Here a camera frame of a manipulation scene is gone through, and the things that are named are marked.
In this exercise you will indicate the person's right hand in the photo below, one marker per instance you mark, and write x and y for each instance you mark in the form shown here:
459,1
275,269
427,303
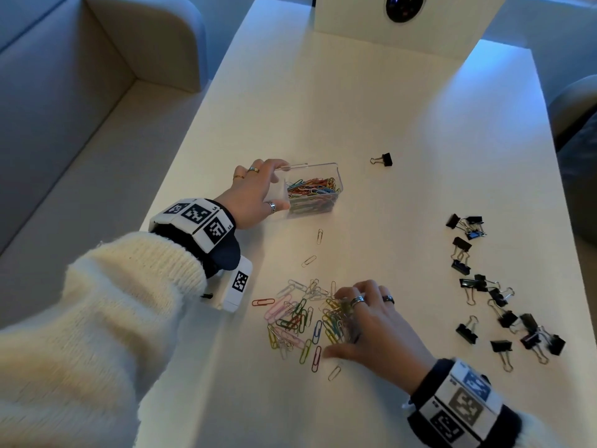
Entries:
387,335

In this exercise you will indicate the person's left hand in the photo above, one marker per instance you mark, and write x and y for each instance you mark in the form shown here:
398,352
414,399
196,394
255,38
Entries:
247,195

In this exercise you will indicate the transparent box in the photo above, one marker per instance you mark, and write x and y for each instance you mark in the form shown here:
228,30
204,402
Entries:
275,191

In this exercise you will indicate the pile of coloured paper clips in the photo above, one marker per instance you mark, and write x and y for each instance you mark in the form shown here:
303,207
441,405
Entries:
294,317
312,193

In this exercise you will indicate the group of black binder clips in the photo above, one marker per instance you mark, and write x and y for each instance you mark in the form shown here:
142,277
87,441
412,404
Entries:
461,243

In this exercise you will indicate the single black binder clip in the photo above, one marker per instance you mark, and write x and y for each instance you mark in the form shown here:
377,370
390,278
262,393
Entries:
387,159

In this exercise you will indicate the person's left forearm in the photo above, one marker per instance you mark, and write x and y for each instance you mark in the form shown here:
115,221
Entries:
84,354

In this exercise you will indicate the left marker wristband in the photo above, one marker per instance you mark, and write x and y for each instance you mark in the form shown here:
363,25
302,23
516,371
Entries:
196,221

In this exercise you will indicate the marker wristband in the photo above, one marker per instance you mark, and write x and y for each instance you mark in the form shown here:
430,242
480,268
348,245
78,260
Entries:
196,221
461,405

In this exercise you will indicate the right marker wristband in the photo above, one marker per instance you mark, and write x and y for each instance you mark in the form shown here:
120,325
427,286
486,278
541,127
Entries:
461,405

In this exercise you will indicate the long beige sofa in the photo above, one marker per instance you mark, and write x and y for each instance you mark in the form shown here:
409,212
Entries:
60,125

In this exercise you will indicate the white socket panel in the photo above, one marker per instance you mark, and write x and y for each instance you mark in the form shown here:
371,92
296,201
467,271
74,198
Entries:
350,18

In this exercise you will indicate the silver-rimmed round socket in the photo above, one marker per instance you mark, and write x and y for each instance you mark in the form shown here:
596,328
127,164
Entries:
405,6

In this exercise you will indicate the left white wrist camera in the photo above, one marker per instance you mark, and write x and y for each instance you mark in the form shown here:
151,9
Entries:
238,284

